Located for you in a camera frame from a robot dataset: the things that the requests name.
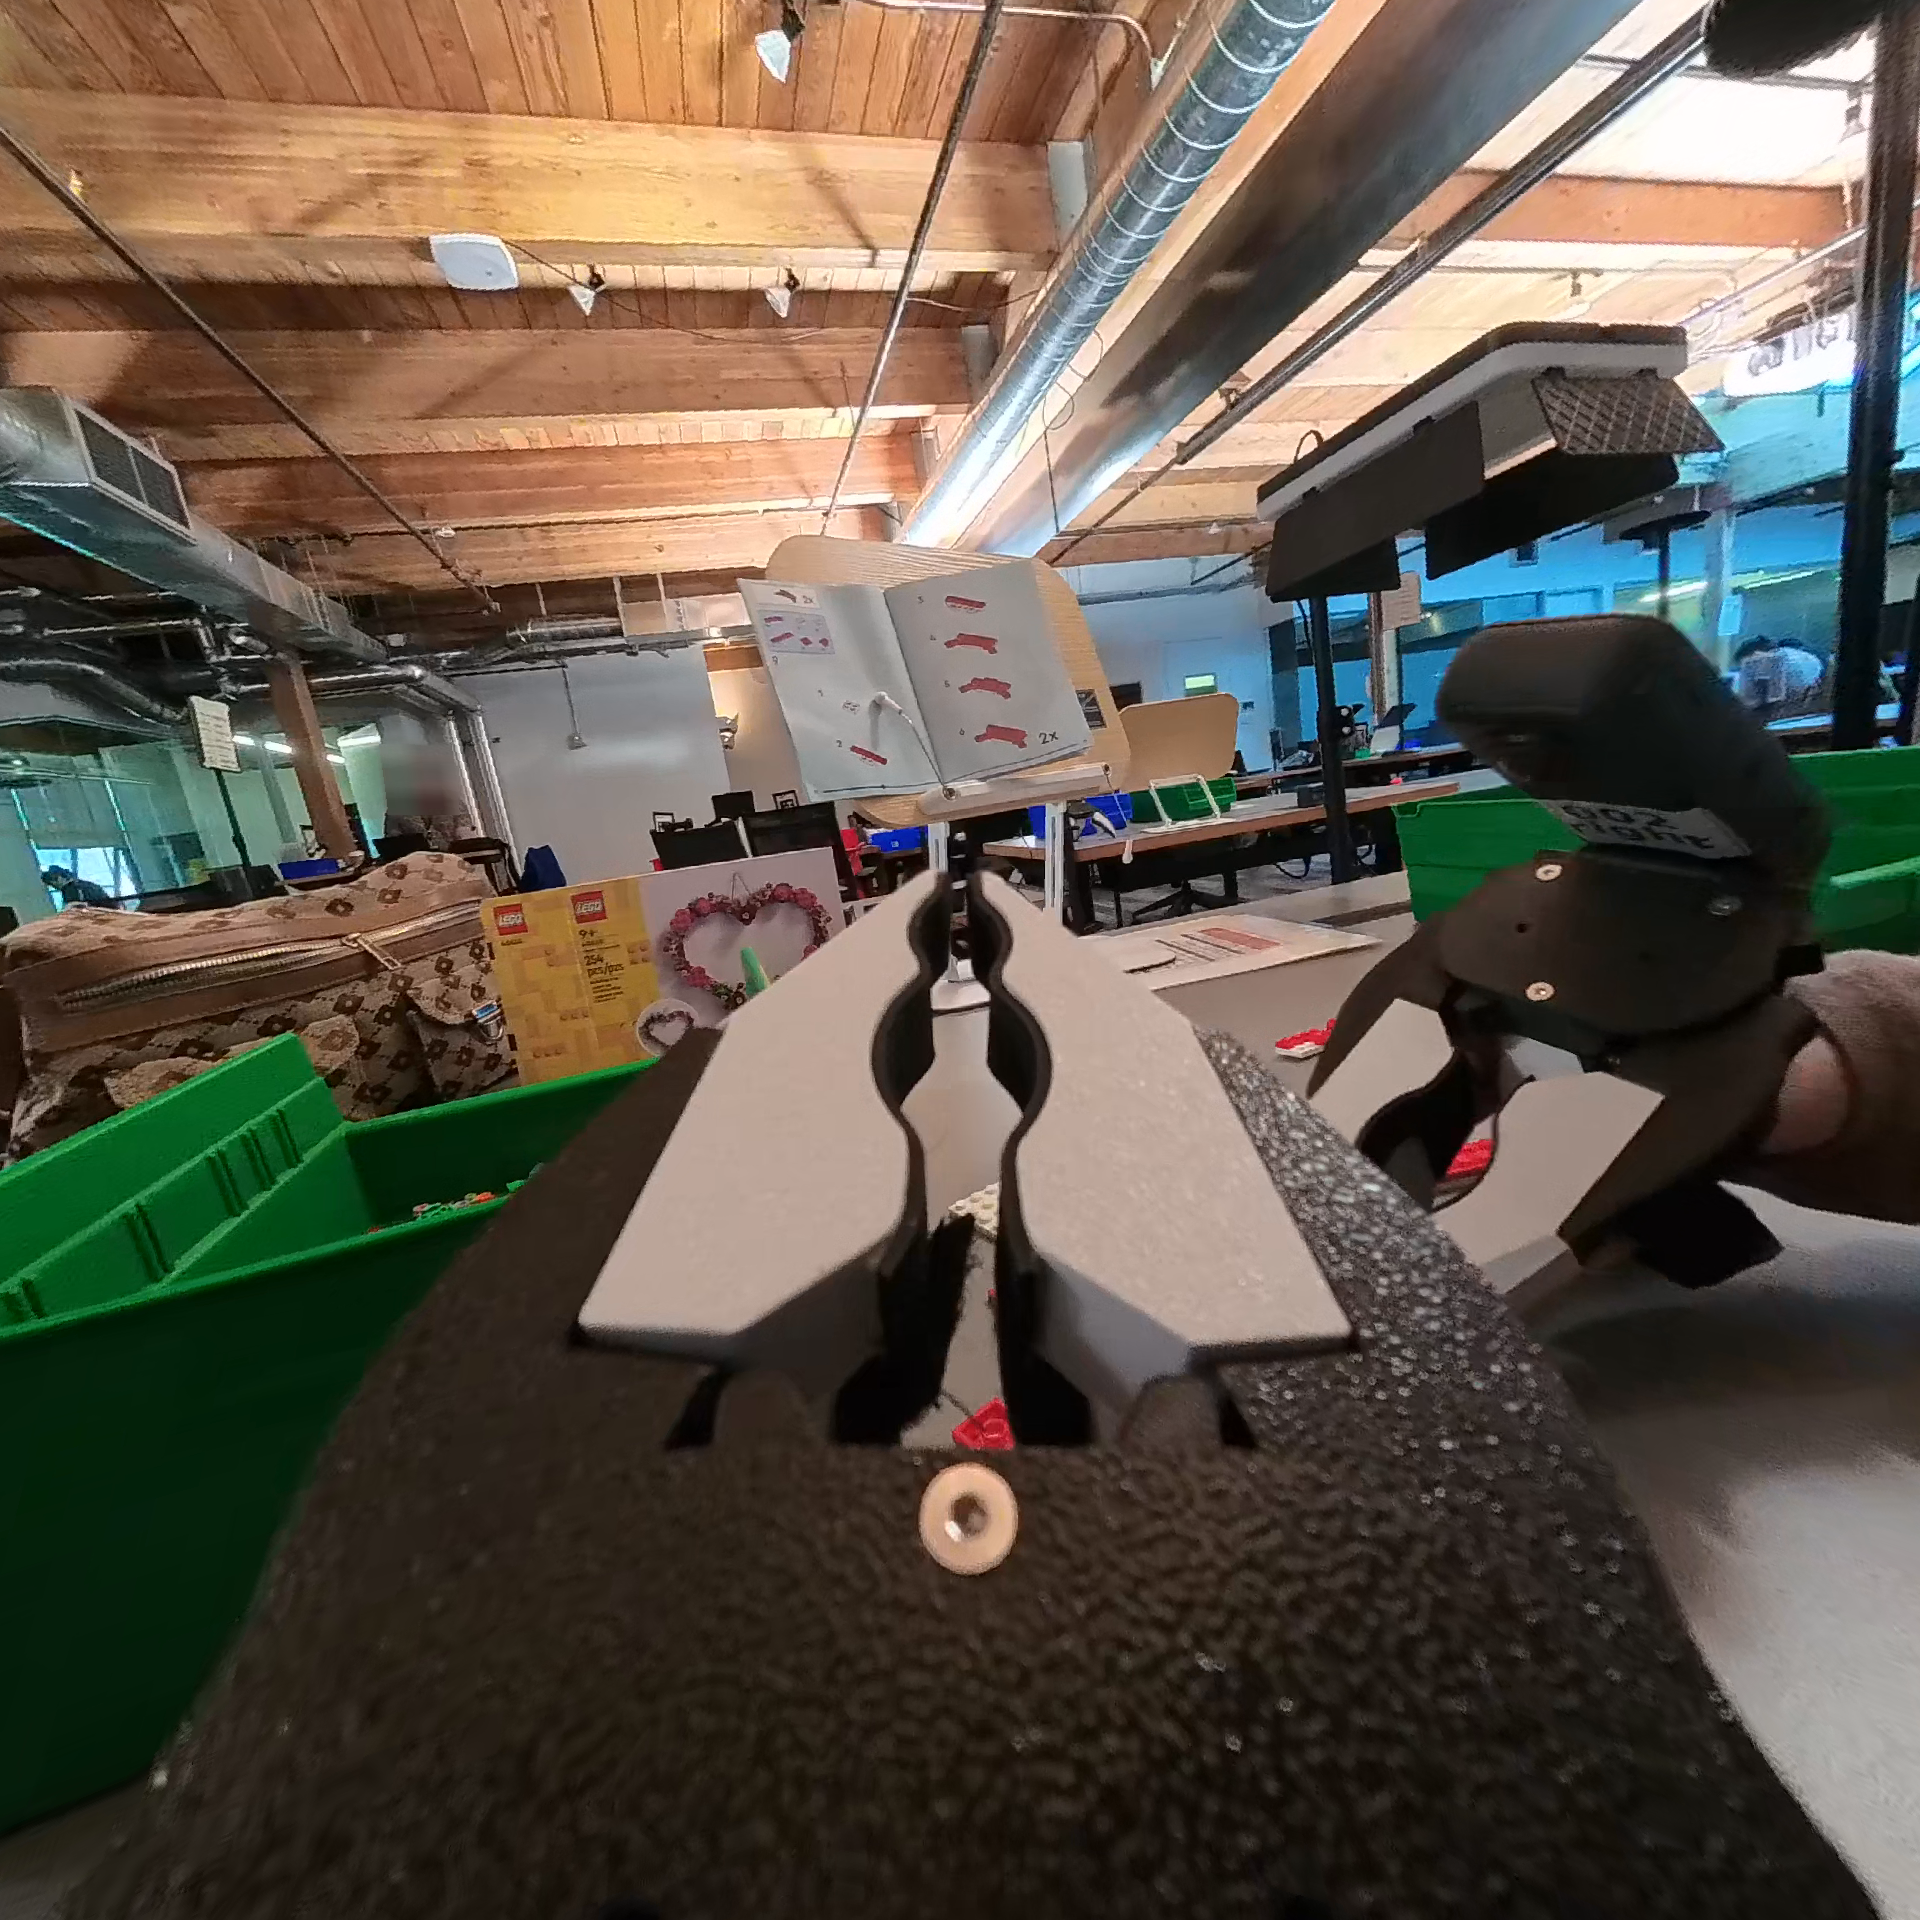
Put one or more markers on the red lego piece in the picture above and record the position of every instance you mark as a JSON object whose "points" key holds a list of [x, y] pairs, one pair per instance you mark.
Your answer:
{"points": [[983, 1424], [1305, 1034], [1472, 1159]]}

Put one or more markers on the brown flower patterned bag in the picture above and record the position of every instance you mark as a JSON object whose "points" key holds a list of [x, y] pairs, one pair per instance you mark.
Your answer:
{"points": [[224, 991]]}

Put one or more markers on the black and white overhead panel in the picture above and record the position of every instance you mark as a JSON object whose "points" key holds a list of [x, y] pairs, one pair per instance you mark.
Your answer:
{"points": [[1501, 435]]}

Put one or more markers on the silver spiral air duct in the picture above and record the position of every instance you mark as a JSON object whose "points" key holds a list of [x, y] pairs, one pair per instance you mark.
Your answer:
{"points": [[1110, 271]]}

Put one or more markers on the long wooden work table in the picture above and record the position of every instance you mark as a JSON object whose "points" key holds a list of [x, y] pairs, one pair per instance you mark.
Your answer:
{"points": [[1230, 819]]}

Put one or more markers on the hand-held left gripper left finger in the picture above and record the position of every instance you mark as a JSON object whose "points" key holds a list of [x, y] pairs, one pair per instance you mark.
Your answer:
{"points": [[750, 1171]]}

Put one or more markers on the white lego plate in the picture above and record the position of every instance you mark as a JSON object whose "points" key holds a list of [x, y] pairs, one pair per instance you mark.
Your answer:
{"points": [[973, 1208]]}

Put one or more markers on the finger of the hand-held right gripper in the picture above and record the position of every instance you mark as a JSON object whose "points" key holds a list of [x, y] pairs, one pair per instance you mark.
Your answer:
{"points": [[1380, 999], [1440, 1118]]}

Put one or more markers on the large green plastic bin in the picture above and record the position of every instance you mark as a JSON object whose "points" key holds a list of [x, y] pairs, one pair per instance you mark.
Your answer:
{"points": [[181, 1424]]}

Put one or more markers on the loose lego pieces pile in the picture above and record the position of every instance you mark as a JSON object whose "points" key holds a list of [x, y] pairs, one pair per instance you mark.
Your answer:
{"points": [[442, 1205]]}

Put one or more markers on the small green bin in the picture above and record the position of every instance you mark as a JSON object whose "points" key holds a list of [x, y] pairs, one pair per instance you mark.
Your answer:
{"points": [[1193, 801]]}

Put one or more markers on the white ceiling access point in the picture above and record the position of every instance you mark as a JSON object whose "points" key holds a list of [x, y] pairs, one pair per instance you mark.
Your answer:
{"points": [[474, 263]]}

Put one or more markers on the wooden chair back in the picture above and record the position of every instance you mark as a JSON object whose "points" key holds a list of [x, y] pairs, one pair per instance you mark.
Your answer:
{"points": [[1185, 735]]}

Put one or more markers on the printed paper sheet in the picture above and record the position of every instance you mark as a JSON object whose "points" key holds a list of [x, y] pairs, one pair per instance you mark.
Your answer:
{"points": [[1244, 945]]}

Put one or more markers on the green pointed plastic piece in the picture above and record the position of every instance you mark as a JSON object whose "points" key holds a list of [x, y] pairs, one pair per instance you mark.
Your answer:
{"points": [[755, 974]]}

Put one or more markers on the yellow lego set box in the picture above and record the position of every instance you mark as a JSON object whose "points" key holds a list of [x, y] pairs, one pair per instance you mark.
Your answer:
{"points": [[571, 974]]}

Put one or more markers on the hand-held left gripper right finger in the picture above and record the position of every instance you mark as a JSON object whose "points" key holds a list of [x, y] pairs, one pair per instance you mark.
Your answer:
{"points": [[1141, 1200]]}

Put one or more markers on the open lego instruction booklet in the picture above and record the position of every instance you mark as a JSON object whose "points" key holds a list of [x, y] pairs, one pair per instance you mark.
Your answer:
{"points": [[960, 674]]}

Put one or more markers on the grey ventilation duct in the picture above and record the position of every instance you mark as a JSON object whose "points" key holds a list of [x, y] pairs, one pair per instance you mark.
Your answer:
{"points": [[150, 525]]}

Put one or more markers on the wooden book stand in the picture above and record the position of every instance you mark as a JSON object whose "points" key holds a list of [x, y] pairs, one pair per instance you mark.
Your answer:
{"points": [[1089, 661]]}

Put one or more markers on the black metal pole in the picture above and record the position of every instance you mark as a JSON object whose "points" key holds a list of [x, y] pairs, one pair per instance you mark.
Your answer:
{"points": [[1882, 374]]}

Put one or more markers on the person's right hand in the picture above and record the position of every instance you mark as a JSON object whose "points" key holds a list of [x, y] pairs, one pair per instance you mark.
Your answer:
{"points": [[1861, 1080]]}

